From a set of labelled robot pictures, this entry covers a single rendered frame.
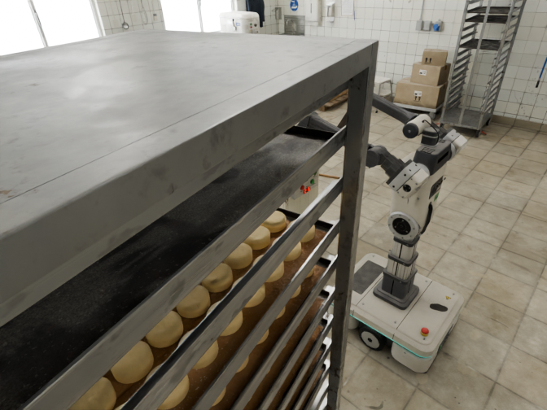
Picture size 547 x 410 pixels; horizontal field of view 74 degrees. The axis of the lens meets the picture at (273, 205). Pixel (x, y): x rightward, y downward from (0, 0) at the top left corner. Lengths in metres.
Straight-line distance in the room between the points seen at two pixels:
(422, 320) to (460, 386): 0.39
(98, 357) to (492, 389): 2.27
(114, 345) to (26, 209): 0.14
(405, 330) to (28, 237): 2.06
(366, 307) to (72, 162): 2.07
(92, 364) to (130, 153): 0.15
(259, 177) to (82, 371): 0.31
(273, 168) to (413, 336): 1.74
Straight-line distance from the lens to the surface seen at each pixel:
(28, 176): 0.24
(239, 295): 0.43
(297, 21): 7.23
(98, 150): 0.25
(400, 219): 1.90
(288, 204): 2.27
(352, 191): 0.63
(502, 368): 2.54
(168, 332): 0.53
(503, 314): 2.82
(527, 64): 5.75
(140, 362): 0.51
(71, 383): 0.30
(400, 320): 2.21
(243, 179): 0.49
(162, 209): 0.28
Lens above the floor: 1.91
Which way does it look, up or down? 33 degrees down
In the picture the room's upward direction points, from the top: 3 degrees counter-clockwise
